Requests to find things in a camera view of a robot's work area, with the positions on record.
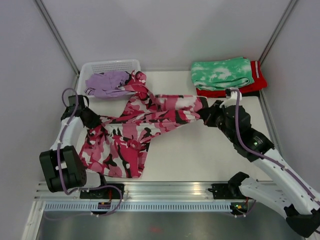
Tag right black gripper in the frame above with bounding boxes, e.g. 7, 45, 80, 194
201, 99, 238, 143

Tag pink camouflage trousers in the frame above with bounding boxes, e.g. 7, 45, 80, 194
79, 71, 208, 178

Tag aluminium frame post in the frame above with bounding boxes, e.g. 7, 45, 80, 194
33, 0, 80, 77
259, 0, 300, 66

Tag green tie-dye folded trousers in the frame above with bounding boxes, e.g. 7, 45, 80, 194
190, 57, 254, 91

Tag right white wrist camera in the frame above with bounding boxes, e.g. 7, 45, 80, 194
219, 87, 242, 109

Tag left aluminium frame post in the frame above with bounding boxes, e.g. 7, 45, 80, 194
33, 0, 80, 77

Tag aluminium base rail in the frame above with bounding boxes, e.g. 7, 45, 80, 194
34, 180, 307, 201

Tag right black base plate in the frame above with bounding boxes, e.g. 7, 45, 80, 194
207, 183, 235, 200

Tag right aluminium frame post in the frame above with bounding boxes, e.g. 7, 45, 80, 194
259, 0, 300, 66

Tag white slotted cable duct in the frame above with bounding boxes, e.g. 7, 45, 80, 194
44, 201, 233, 213

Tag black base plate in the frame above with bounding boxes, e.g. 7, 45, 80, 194
207, 183, 235, 200
79, 183, 125, 200

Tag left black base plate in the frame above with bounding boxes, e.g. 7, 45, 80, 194
79, 183, 125, 200

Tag white plastic basket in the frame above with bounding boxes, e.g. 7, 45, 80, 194
76, 59, 141, 99

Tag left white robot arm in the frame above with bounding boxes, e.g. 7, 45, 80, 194
39, 95, 101, 193

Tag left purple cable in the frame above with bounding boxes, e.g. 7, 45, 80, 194
56, 87, 81, 195

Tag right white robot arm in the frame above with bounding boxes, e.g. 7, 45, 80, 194
197, 100, 320, 238

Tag lilac trousers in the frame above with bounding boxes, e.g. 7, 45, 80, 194
84, 71, 132, 99

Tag red folded trousers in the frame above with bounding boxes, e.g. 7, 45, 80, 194
196, 61, 268, 98

